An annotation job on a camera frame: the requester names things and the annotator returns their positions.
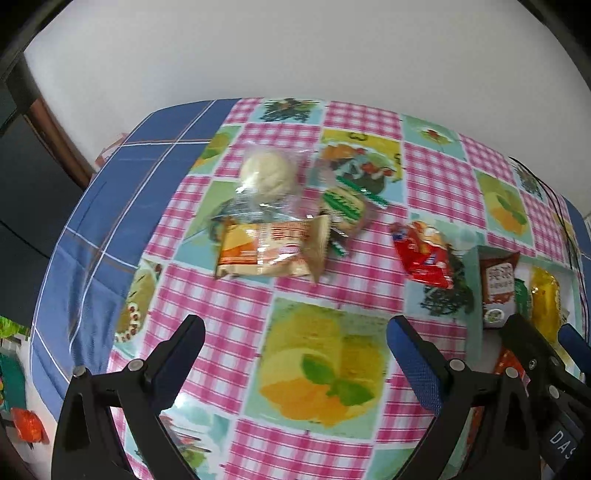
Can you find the white cardboard box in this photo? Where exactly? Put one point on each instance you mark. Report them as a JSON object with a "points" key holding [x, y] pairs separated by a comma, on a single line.
{"points": [[524, 267]]}

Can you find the yellow snack packet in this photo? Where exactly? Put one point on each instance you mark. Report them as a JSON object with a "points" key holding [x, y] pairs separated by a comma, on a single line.
{"points": [[545, 300]]}

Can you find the orange crumpled bag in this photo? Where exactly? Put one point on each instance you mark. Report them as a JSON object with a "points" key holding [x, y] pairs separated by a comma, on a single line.
{"points": [[28, 424]]}

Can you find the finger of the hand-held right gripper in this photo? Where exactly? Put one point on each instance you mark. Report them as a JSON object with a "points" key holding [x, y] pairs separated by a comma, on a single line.
{"points": [[575, 346], [531, 350]]}

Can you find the orange bread packet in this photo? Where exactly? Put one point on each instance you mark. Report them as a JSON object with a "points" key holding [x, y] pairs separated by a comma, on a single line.
{"points": [[263, 249]]}

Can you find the dark cabinet panel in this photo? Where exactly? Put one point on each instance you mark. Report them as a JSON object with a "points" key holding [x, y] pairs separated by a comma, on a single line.
{"points": [[27, 194]]}

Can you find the green printed package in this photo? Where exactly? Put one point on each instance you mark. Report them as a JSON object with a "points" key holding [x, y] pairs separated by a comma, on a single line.
{"points": [[13, 327]]}

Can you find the pink checkered tablecloth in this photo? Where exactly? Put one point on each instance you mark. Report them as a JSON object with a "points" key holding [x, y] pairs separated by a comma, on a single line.
{"points": [[258, 318]]}

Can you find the dark green snack packet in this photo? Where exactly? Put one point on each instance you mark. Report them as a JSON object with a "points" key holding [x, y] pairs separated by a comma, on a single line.
{"points": [[521, 300]]}

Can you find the red crinkled snack packet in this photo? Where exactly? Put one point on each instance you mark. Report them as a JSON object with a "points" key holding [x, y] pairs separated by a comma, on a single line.
{"points": [[422, 251]]}

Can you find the blue plaid sheet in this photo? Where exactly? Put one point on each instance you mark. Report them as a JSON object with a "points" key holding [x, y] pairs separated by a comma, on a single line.
{"points": [[101, 221]]}

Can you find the brown wooden frame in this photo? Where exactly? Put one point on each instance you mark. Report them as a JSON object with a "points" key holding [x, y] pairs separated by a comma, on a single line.
{"points": [[60, 143]]}

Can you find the brown white snack packet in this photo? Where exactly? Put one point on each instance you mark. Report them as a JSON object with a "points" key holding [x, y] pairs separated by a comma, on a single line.
{"points": [[498, 286]]}

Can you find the round bun in clear wrapper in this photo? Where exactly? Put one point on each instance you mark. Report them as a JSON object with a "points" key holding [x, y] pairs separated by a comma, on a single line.
{"points": [[268, 174]]}

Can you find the green striped snack packet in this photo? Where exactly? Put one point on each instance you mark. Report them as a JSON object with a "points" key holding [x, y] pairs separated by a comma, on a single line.
{"points": [[344, 205]]}

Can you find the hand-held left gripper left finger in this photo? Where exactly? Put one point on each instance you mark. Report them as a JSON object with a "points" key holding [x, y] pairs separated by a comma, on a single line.
{"points": [[178, 364]]}

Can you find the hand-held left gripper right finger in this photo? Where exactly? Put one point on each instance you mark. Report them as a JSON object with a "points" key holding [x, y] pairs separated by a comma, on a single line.
{"points": [[415, 362]]}

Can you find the pale orange carton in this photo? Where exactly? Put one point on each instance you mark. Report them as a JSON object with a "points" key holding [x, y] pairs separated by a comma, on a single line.
{"points": [[111, 150]]}

